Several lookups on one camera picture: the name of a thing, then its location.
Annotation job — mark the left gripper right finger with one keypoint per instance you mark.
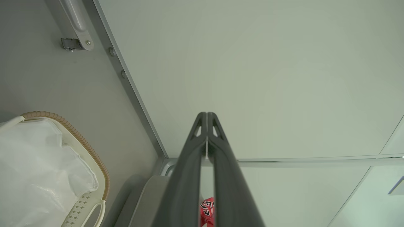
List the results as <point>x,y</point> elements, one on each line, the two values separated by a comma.
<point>230,189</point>

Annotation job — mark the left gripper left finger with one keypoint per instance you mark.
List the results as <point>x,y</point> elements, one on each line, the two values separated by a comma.
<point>183,183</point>

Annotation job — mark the red basketball jersey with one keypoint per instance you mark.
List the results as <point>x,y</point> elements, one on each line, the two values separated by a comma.
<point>207,212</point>

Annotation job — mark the white laundry basket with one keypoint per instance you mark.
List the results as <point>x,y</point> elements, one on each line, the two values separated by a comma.
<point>94,164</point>

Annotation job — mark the white mesh garment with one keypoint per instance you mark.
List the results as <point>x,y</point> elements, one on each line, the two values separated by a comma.
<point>38,170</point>

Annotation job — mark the grey metal floor rail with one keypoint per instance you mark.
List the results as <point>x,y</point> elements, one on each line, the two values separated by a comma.
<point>132,91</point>

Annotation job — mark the silver rail bolt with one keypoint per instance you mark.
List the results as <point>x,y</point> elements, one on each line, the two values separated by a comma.
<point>123,74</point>
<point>112,51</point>

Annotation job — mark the grey frame post with foot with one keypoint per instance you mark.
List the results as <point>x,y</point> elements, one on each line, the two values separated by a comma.
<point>77,22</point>

